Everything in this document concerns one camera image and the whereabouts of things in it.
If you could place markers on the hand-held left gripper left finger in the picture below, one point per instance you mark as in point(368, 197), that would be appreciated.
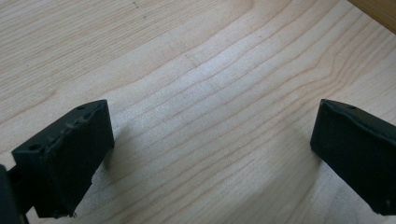
point(65, 155)

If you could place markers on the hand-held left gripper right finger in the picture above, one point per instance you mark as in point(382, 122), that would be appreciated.
point(355, 146)

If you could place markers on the brown wooden board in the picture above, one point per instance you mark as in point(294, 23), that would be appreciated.
point(380, 9)

